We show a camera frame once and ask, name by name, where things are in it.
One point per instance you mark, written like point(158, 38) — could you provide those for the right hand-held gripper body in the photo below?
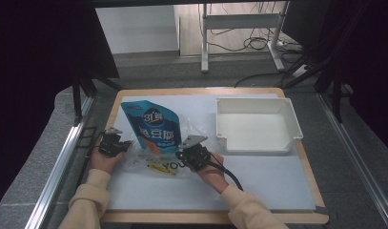
point(194, 156)

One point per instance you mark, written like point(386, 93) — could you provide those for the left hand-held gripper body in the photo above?
point(109, 144)

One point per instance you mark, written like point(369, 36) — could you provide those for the clear printed plastic bag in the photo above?
point(194, 127)

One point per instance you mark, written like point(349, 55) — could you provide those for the blue snack pouch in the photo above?
point(153, 127)

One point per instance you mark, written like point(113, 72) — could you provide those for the person's left hand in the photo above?
point(106, 162)

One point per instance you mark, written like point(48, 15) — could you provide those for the person's right hand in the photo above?
point(214, 178)

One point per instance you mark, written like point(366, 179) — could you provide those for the black tripod stand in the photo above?
point(77, 95)

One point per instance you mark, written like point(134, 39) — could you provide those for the white plastic tray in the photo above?
point(255, 127)

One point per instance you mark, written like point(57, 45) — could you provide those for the pale grey table mat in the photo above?
point(271, 184)

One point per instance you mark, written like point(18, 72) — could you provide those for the black curtain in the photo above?
point(39, 63)
point(366, 47)

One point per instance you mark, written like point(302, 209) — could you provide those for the white panel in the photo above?
point(137, 28)

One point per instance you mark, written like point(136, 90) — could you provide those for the white power strip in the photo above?
point(299, 71)

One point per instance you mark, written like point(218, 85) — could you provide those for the black metal stand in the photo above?
point(336, 95)

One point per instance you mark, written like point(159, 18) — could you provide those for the black floor bracket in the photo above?
point(86, 137)

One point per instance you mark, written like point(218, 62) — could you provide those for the aluminium rail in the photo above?
point(357, 162)
point(56, 171)

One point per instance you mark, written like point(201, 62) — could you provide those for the white metal desk frame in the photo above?
point(242, 21)

